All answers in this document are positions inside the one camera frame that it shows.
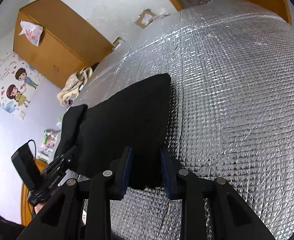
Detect black garment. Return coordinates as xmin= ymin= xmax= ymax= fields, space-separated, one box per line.
xmin=54 ymin=74 xmax=171 ymax=189

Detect person's left hand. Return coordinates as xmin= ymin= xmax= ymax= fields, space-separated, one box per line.
xmin=34 ymin=203 xmax=46 ymax=214

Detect orange wooden headboard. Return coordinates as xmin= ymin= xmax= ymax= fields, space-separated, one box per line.
xmin=20 ymin=158 xmax=49 ymax=227

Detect toiletry bottles on cabinet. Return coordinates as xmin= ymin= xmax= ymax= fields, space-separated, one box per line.
xmin=37 ymin=128 xmax=60 ymax=163

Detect beige floral blanket pile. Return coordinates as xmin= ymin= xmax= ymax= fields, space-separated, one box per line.
xmin=57 ymin=67 xmax=93 ymax=106

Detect white small cardboard box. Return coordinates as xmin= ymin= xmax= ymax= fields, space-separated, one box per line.
xmin=112 ymin=37 xmax=125 ymax=50

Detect orange wooden wardrobe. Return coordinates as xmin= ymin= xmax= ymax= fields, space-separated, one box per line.
xmin=13 ymin=0 xmax=113 ymax=88

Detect white pink plastic bag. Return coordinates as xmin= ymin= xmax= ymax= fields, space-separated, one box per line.
xmin=19 ymin=21 xmax=43 ymax=47

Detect brown cardboard box with label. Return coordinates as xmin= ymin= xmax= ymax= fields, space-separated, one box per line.
xmin=135 ymin=9 xmax=156 ymax=29

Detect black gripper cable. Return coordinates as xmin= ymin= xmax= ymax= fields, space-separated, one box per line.
xmin=27 ymin=139 xmax=38 ymax=162

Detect cartoon couple wall sticker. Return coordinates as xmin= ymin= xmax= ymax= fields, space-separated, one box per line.
xmin=6 ymin=68 xmax=38 ymax=107

